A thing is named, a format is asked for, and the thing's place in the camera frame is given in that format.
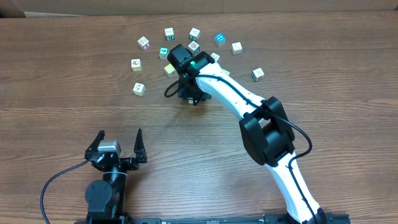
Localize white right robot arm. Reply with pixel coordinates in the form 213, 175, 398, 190
167, 44, 327, 223

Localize plain wooden block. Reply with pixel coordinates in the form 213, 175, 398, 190
231, 42, 243, 55

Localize wooden block green four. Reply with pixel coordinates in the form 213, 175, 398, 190
159, 47, 169, 60

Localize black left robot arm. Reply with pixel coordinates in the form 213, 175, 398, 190
85, 130, 147, 223

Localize wooden block teal side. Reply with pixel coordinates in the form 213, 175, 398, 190
189, 27, 200, 42

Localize wooden block blue side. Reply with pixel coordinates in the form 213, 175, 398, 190
188, 40, 200, 55

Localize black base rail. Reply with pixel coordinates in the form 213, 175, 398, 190
74, 212, 351, 224

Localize wooden block orange side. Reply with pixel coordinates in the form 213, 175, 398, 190
133, 83, 146, 96

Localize wooden block red top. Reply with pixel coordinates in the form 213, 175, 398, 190
137, 36, 150, 50

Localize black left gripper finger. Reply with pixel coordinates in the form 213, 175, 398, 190
134, 128, 147, 163
85, 130, 105, 159

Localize wooden block red side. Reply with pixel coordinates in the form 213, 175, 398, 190
223, 69, 230, 76

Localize wooden block teal front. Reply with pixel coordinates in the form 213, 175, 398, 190
211, 53, 220, 62

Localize wooden block green side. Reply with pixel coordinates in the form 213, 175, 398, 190
251, 68, 265, 82
164, 27, 175, 41

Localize cardboard wall panel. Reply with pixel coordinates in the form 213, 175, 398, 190
1, 0, 397, 17

